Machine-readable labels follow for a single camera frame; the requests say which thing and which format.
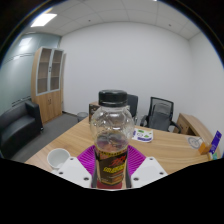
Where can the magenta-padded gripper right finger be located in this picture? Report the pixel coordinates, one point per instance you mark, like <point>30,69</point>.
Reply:
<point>149,169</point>

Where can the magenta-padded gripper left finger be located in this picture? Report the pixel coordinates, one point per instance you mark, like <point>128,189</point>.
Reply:
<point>74,170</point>

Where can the clear black-capped drink bottle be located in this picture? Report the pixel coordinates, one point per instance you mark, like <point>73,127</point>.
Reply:
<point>112,146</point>

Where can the white ceramic mug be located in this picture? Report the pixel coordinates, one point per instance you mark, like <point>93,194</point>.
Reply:
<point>58,158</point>

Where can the white and green leaflet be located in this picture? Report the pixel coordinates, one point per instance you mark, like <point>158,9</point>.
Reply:
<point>143,135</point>

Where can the round white disc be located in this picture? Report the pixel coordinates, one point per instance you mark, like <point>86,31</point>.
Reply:
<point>194,142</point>

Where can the grey mesh waste bin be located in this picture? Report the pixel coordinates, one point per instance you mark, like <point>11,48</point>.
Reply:
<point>82,117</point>

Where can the black mesh-back office chair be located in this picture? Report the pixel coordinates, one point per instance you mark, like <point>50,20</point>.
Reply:
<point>160,115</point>

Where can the orange cardboard box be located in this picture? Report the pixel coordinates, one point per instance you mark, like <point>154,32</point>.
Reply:
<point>204,148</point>

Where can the wooden side desk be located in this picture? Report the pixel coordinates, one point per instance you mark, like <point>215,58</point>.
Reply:
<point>191,126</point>

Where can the black solid-back office chair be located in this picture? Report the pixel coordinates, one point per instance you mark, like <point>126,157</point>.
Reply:
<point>133,105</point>

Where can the wooden glass-door cabinet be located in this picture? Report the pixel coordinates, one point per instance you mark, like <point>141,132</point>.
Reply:
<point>50,106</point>

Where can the black leather sofa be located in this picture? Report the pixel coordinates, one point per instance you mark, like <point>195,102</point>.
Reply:
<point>18,128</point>

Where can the purple standing card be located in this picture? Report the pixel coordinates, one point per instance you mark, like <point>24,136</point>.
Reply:
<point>215,141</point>

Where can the rectangular ceiling light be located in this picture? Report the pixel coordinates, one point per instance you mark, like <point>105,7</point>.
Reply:
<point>43,20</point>

